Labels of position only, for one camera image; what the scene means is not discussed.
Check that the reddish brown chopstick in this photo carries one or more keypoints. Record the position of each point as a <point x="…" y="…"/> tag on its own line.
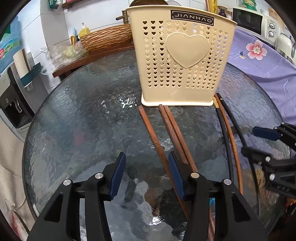
<point x="233" y="144"/>

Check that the brown wooden chopstick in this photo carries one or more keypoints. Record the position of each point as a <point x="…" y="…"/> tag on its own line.
<point x="181" y="139"/>
<point x="162" y="156"/>
<point x="172" y="134"/>

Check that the white microwave oven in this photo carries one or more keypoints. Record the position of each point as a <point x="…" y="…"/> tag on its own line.
<point x="261" y="26"/>

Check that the wooden side table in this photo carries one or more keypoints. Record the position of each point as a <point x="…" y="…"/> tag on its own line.
<point x="67" y="70"/>

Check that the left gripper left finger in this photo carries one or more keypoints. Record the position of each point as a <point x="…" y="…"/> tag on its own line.
<point x="59" y="219"/>

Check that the black gold-tipped chopstick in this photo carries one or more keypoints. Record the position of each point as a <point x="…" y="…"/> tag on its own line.
<point x="225" y="138"/>

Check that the beige heart utensil holder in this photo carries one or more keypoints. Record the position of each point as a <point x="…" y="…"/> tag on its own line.
<point x="181" y="53"/>

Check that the yellow soap dispenser bottle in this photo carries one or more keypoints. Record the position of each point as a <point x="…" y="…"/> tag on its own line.
<point x="84" y="31"/>

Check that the thin brown chopstick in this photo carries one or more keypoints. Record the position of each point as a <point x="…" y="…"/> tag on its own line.
<point x="244" y="143"/>

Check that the woven wicker basket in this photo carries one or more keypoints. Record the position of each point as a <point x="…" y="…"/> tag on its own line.
<point x="106" y="38"/>

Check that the white electric kettle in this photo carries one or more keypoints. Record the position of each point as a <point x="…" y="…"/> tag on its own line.
<point x="285" y="47"/>

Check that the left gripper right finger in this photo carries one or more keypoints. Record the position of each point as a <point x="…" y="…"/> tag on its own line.
<point x="234" y="218"/>

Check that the clear plastic bag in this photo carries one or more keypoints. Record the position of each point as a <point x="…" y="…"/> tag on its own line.
<point x="61" y="56"/>

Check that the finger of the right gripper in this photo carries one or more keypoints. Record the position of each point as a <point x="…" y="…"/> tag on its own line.
<point x="285" y="132"/>
<point x="268" y="163"/>

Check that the purple floral cloth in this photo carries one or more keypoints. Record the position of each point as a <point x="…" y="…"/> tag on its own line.
<point x="268" y="68"/>

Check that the water dispenser machine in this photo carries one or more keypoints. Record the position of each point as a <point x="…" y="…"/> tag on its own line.
<point x="16" y="113"/>

